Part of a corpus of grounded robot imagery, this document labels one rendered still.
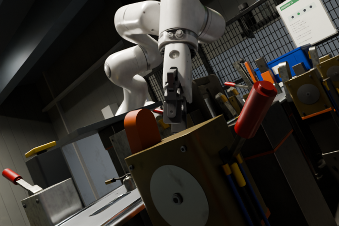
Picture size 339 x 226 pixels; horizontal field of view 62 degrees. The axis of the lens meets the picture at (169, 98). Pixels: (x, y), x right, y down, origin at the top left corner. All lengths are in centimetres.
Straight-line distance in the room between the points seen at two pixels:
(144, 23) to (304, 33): 129
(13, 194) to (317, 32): 582
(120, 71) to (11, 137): 574
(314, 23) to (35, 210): 167
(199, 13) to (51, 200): 46
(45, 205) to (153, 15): 49
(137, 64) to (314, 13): 118
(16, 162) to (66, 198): 597
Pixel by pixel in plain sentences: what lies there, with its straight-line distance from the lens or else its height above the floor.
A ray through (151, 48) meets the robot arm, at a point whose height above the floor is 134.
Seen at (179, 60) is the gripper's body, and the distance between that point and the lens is 54.
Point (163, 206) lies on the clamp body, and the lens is 32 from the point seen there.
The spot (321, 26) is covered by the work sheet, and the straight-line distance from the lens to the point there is 187.
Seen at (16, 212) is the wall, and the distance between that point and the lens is 643.
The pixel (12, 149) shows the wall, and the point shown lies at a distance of 659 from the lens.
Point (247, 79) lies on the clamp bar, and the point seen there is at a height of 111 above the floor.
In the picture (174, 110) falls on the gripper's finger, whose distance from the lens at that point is 50.
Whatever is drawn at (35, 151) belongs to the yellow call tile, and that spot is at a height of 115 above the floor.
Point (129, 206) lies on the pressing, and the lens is 40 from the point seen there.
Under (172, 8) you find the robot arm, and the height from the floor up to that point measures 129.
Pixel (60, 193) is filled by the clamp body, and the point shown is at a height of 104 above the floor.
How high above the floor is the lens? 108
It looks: 5 degrees up
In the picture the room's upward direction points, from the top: 25 degrees counter-clockwise
